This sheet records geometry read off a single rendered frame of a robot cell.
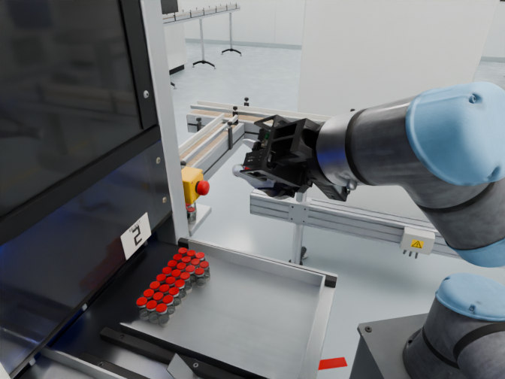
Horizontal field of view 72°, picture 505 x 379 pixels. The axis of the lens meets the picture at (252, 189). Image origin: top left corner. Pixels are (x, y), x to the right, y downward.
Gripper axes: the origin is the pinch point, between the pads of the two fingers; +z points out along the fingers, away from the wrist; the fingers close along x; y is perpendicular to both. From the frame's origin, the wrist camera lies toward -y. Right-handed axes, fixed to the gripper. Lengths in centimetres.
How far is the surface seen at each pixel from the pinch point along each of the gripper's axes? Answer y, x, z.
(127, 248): 9.4, 18.4, 24.5
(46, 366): 16, 41, 25
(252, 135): -40, -36, 83
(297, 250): -91, 5, 96
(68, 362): 13.5, 39.3, 22.0
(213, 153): -19, -18, 67
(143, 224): 7.4, 13.1, 26.5
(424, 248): -113, -9, 41
